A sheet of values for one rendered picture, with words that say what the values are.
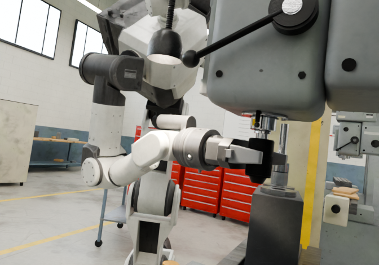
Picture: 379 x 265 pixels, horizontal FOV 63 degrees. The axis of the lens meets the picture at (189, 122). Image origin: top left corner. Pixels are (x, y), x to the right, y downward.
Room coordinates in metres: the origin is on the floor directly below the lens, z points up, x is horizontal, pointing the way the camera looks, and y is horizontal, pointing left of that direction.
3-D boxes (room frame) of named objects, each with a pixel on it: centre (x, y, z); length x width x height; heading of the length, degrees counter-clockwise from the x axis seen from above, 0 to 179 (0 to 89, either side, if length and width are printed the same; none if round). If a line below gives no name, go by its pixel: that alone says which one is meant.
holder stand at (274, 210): (0.85, -0.26, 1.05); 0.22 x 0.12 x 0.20; 163
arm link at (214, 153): (0.63, -0.07, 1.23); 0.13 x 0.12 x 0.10; 140
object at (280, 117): (0.57, -0.14, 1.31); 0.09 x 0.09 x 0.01
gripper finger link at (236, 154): (0.53, -0.10, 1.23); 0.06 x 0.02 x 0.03; 50
